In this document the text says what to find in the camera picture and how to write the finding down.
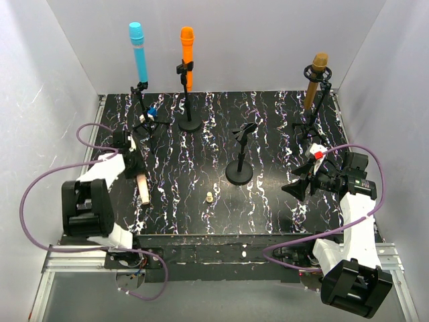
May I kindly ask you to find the pink microphone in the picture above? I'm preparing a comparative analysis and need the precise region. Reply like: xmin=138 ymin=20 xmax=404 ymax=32
xmin=136 ymin=174 xmax=150 ymax=205

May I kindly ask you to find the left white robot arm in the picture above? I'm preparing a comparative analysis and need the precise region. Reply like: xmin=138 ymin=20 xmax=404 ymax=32
xmin=61 ymin=130 xmax=149 ymax=249

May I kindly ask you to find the blue microphone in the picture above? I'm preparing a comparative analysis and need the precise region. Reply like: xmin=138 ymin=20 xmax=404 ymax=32
xmin=129 ymin=21 xmax=148 ymax=83

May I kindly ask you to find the orange microphone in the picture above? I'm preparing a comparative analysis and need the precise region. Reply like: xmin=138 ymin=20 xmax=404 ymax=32
xmin=180 ymin=26 xmax=194 ymax=91

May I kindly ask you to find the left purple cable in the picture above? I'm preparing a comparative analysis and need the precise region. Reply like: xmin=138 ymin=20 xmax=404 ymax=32
xmin=19 ymin=122 xmax=170 ymax=302

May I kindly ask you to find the tripod shock-mount mic stand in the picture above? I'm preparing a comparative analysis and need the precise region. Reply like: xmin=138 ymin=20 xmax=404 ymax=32
xmin=291 ymin=64 xmax=333 ymax=138

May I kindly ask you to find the black marbled table mat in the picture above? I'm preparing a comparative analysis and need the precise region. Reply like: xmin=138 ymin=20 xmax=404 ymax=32
xmin=95 ymin=91 xmax=343 ymax=234

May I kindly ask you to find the round-base mic stand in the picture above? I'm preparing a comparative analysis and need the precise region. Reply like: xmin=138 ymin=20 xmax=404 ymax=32
xmin=176 ymin=60 xmax=202 ymax=133
xmin=225 ymin=122 xmax=257 ymax=186

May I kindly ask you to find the tripod clip stand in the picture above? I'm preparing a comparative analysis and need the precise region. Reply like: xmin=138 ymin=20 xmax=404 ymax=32
xmin=131 ymin=81 xmax=172 ymax=154

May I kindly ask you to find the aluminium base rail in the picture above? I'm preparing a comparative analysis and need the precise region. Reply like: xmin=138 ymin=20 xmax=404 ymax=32
xmin=42 ymin=95 xmax=418 ymax=322

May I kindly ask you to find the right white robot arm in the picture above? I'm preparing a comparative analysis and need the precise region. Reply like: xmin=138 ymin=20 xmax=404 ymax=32
xmin=282 ymin=151 xmax=393 ymax=319

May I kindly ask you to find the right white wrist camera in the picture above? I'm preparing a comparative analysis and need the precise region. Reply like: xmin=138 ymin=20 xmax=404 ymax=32
xmin=305 ymin=143 xmax=328 ymax=174

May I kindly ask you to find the gold microphone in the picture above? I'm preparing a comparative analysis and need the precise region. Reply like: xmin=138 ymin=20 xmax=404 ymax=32
xmin=304 ymin=52 xmax=328 ymax=111

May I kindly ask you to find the small beige adapter piece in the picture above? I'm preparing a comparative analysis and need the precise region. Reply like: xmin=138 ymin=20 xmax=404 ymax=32
xmin=206 ymin=192 xmax=214 ymax=203

